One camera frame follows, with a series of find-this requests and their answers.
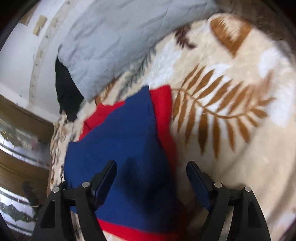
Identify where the leaf pattern plush blanket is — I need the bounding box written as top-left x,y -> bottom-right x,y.
48,14 -> 295,240

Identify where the black garment pile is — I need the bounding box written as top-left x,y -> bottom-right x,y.
55,58 -> 84,122

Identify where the stained glass wooden door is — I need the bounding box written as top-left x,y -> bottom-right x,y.
1,96 -> 53,240

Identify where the red and blue sweater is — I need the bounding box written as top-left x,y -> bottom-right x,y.
64,85 -> 179,240

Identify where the beige wall switch plate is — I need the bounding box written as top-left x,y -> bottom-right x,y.
33,15 -> 48,36

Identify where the grey quilted pillow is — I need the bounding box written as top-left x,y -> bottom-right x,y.
58,1 -> 219,100

